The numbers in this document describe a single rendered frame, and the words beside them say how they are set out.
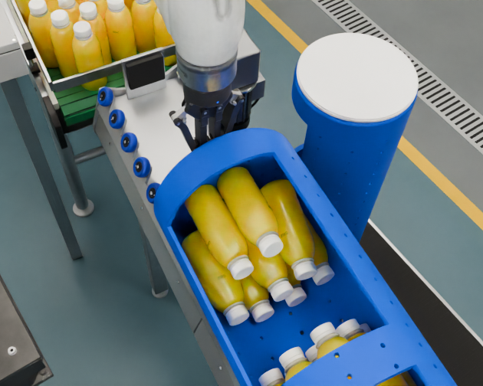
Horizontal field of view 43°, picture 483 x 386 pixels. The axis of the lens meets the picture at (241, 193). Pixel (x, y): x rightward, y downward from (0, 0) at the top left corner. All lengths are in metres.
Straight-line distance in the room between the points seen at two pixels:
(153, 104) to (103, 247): 0.97
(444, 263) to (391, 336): 1.55
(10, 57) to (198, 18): 0.73
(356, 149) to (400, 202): 1.12
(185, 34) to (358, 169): 0.76
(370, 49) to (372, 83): 0.11
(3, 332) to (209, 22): 0.58
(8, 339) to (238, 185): 0.45
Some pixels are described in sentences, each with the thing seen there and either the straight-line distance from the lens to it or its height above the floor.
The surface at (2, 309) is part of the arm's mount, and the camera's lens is 1.09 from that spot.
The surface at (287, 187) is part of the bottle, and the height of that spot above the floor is 1.13.
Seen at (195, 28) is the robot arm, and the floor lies 1.49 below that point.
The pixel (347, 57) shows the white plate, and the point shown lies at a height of 1.04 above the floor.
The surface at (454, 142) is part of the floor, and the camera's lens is 2.80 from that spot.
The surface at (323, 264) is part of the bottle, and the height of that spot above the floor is 1.06.
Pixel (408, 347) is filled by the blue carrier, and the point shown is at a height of 1.22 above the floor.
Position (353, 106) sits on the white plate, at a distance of 1.39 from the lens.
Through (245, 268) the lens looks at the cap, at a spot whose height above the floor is 1.11.
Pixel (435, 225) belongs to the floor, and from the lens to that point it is 2.53.
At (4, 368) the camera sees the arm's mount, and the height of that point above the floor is 1.10.
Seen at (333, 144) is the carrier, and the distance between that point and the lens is 1.43.
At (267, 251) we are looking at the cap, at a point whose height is 1.14.
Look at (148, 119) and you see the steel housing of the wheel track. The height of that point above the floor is 0.93.
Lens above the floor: 2.04
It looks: 56 degrees down
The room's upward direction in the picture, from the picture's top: 4 degrees clockwise
